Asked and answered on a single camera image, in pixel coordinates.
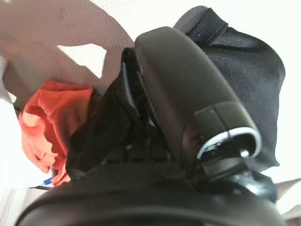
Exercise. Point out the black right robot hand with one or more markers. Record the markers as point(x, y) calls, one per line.
point(178, 89)

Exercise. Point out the black garment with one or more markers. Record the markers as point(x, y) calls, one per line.
point(254, 77)

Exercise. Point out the red garment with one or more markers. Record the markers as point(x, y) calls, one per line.
point(54, 113)

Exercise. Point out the white garment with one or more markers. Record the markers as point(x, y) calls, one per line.
point(11, 153)

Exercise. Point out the bed with beige cover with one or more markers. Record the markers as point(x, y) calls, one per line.
point(42, 28)

